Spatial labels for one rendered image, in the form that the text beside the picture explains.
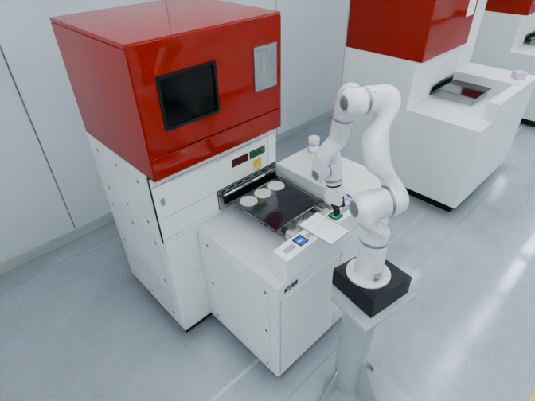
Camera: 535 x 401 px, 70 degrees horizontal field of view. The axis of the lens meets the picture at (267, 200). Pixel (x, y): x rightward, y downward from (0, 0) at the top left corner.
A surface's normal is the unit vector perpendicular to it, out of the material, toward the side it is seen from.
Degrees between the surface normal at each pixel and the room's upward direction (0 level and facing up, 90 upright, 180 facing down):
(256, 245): 0
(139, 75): 90
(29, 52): 90
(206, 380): 0
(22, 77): 90
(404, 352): 0
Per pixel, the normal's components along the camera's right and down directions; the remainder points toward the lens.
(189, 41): 0.69, 0.42
